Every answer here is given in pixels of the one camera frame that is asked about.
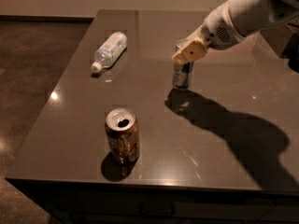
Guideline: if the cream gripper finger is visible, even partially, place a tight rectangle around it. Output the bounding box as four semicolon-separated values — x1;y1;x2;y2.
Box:
176;31;200;48
172;38;207;65

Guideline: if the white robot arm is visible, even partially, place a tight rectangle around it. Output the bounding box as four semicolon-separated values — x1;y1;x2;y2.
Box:
172;0;299;65

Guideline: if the orange soda can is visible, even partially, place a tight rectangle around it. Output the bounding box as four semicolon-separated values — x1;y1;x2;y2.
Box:
105;108;140;164

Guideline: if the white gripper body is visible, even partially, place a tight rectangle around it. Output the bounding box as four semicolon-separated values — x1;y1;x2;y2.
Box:
190;2;245;50

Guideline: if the dark cabinet drawer front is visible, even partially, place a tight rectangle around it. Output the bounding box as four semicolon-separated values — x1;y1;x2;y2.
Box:
21;182;299;224

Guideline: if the silver blue redbull can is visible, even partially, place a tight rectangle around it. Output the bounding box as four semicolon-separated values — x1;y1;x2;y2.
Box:
172;62;193;90

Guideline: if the clear plastic water bottle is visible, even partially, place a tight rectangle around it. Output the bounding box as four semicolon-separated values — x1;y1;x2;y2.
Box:
91;32;127;73

